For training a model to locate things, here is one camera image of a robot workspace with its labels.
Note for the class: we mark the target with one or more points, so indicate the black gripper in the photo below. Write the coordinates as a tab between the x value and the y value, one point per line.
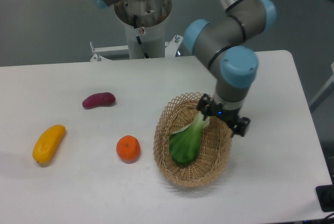
226	111

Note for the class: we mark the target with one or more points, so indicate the woven wicker basket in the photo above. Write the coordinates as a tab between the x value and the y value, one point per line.
215	146

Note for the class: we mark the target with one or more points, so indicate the black device at table edge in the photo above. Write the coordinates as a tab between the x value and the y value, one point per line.
325	197

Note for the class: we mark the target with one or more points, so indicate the white metal mounting frame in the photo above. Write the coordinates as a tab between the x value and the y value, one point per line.
172	49

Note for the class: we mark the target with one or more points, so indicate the purple sweet potato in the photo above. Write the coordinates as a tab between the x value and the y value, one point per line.
104	99

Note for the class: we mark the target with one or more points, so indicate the green bok choy vegetable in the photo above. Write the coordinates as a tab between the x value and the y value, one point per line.
185	143

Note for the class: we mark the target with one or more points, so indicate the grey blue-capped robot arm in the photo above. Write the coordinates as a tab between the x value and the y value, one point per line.
218	47

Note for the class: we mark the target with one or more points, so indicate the yellow mango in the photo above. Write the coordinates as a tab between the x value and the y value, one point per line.
47	144

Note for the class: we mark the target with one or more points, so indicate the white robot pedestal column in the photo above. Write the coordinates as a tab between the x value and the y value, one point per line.
144	22

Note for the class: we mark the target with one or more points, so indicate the orange tangerine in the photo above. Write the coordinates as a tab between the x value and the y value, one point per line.
128	149

